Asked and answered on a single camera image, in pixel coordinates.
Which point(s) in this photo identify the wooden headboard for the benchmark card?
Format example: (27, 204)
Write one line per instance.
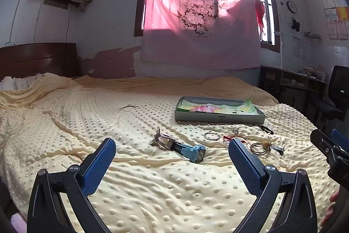
(35, 58)

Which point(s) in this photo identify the beige claw hair clip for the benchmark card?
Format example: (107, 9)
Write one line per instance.
(160, 140)

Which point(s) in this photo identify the black hair clip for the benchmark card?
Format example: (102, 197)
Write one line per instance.
(266, 129)

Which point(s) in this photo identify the group of wall certificates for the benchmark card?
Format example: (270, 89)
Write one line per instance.
(336, 17)

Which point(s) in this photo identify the person's right hand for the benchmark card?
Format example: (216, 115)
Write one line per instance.
(330, 207)

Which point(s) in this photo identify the small wall shelf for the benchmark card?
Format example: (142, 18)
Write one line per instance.
(312, 35)

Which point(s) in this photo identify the dark wooden desk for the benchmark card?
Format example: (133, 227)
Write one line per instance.
(272, 80)

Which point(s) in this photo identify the pink floral cloth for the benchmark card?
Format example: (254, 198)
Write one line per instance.
(177, 42)

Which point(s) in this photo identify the thin dark thread loop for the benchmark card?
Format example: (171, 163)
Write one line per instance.
(128, 108)

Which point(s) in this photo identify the white pillow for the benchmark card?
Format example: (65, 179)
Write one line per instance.
(15, 83)

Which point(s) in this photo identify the red hanging tassel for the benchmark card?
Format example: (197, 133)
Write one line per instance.
(259, 14)

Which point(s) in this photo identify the cartoon print cloth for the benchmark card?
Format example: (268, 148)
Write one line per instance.
(218, 108)

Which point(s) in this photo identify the blue wrist watch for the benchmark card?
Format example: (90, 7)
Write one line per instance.
(195, 153)

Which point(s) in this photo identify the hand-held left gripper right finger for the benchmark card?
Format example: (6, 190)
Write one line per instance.
(245, 167)

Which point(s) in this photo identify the yellow dotted blanket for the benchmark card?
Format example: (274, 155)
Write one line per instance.
(109, 113)

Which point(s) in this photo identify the silver bangle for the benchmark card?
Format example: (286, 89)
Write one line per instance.
(211, 136)

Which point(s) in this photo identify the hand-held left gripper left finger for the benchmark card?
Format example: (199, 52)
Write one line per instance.
(98, 167)

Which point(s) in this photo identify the round wall clock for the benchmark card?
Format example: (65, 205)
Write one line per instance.
(292, 6)

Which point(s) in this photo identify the black office chair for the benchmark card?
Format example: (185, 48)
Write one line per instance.
(330, 102)

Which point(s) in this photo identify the grey shallow box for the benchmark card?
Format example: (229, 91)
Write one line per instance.
(218, 119)

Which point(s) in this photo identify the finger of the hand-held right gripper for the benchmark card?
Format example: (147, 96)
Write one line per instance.
(339, 137)
(320, 141)

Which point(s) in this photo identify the paper wall calendar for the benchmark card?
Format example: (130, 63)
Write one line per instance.
(296, 47)

